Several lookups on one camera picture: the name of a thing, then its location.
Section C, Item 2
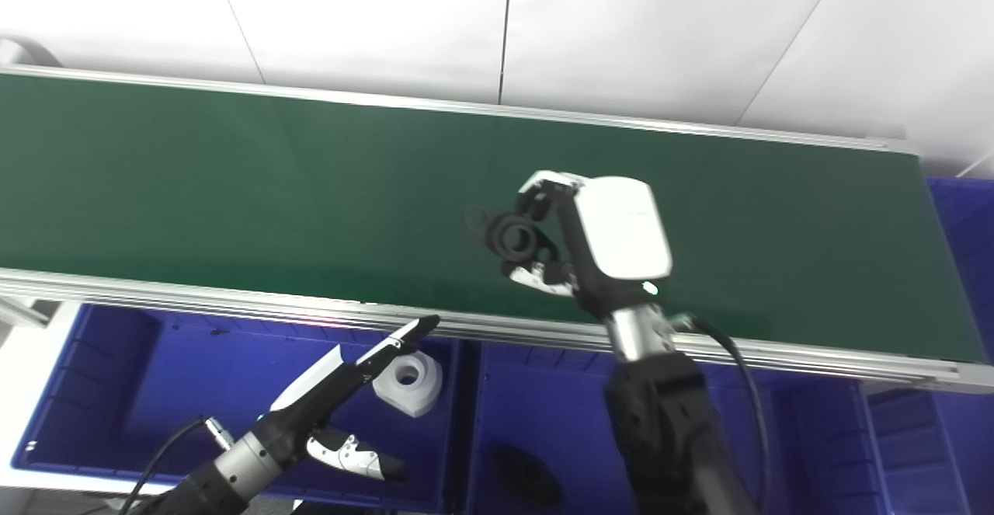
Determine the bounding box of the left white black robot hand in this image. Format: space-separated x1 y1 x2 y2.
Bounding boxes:
260 315 442 481

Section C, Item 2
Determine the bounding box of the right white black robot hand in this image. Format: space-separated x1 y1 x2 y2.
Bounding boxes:
501 171 675 322

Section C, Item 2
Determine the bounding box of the black flanged metal part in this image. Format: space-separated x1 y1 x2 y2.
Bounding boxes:
466 206 558 263

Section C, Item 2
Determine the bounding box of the blue plastic bin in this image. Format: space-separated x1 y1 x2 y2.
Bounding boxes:
12 303 467 514
466 340 882 515
926 177 994 360
862 381 994 515

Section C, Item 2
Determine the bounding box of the green conveyor belt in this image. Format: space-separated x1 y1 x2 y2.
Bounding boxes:
0 72 989 364
0 64 994 391

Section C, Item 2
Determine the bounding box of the black part in bin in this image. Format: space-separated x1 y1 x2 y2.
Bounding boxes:
489 444 566 510

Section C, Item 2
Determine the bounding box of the aluminium conveyor support strut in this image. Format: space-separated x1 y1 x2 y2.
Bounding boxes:
0 298 59 328

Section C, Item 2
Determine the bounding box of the white plastic ring part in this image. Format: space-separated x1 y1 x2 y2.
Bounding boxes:
373 350 443 419

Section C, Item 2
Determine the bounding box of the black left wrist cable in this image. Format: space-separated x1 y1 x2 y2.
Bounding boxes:
116 416 234 515

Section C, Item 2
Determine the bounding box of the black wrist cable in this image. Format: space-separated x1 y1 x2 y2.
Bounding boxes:
116 416 234 515
672 313 771 512

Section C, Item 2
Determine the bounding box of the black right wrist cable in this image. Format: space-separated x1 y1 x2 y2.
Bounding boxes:
672 313 771 512

